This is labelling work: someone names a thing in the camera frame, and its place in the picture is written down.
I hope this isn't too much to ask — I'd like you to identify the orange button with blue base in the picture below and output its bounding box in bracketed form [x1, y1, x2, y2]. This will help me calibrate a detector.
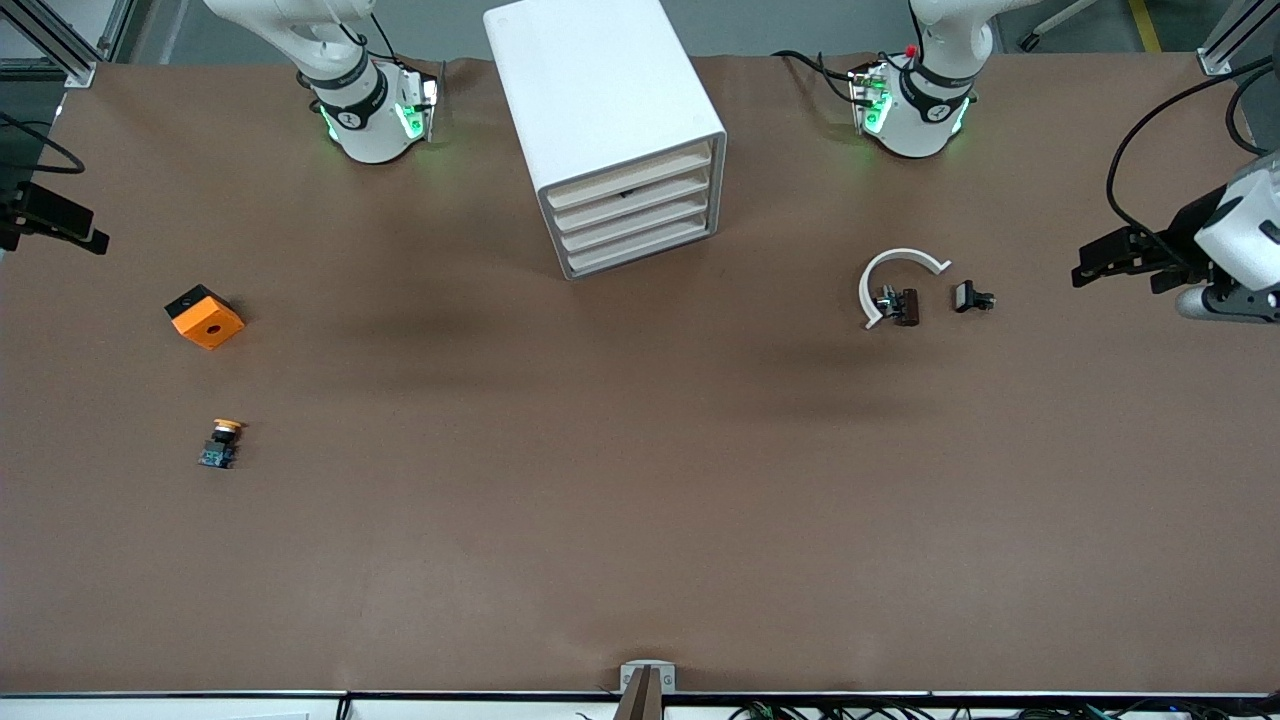
[197, 418, 247, 471]

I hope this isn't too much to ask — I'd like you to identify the orange and black box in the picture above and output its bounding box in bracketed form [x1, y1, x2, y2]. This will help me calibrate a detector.
[164, 284, 246, 351]

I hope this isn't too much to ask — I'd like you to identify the small dark brown connector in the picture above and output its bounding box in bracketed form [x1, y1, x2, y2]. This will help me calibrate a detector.
[875, 285, 921, 328]

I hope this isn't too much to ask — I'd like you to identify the white wheeled stand leg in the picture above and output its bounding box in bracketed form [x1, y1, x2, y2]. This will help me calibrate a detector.
[1018, 0, 1101, 51]

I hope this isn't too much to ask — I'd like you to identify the brown table mat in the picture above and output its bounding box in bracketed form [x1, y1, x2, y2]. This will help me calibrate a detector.
[0, 52, 1280, 696]

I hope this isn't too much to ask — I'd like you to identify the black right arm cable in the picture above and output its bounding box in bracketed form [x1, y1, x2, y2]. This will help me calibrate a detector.
[0, 108, 87, 177]

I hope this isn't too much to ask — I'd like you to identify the aluminium frame profile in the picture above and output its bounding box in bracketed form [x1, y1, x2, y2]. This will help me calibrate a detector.
[1198, 0, 1280, 77]
[0, 0, 136, 89]

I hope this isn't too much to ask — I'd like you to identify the white curved ring piece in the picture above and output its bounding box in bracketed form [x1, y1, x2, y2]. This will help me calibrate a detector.
[858, 248, 953, 331]

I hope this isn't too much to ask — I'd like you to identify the black right base cable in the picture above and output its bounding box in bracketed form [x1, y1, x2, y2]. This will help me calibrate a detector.
[335, 8, 446, 91]

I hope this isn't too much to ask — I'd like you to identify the black base cable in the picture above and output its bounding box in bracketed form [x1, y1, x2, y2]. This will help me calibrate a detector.
[772, 48, 863, 106]
[335, 8, 446, 91]

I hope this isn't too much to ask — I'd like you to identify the black left base cable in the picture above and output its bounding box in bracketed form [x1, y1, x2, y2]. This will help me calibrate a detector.
[772, 48, 863, 106]

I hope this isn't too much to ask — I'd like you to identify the white table edge rail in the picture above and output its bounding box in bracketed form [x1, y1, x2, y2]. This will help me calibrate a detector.
[0, 692, 1280, 720]

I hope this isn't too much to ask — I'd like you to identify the bundle of cables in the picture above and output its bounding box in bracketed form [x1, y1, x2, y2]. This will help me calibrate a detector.
[728, 698, 1280, 720]

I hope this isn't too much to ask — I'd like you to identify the grey metal bracket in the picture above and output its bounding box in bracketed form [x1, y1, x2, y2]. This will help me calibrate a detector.
[619, 660, 677, 695]

